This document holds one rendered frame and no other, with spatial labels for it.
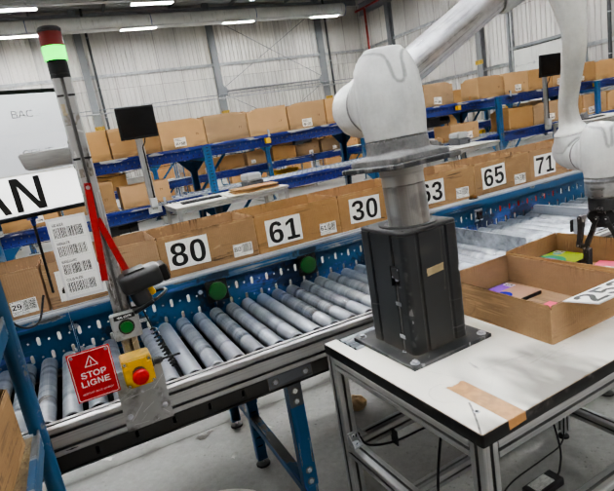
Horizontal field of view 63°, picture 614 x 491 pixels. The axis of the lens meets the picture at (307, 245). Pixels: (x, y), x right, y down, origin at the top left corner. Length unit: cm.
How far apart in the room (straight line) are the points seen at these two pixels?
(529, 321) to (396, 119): 60
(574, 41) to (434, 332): 87
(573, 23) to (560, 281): 71
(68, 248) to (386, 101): 82
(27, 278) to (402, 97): 136
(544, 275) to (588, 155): 37
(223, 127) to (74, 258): 552
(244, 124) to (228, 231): 487
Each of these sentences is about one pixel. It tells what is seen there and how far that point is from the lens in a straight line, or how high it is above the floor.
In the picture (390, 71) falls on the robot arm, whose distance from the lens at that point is 123.
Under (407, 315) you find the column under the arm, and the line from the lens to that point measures 127.
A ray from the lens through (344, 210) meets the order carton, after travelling 220.
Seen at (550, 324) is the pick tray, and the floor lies 80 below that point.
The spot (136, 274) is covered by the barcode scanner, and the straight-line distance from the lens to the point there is 127.
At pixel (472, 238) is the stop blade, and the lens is 232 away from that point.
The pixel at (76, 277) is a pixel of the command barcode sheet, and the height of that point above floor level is 110.
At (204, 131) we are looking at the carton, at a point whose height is 155.
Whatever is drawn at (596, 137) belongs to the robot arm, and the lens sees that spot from 162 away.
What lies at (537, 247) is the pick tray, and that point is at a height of 82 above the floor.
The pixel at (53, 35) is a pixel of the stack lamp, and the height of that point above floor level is 164.
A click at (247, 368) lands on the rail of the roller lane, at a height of 72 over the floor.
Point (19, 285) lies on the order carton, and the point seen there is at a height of 100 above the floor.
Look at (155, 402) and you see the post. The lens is 144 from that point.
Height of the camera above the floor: 135
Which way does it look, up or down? 13 degrees down
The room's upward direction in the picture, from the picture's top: 10 degrees counter-clockwise
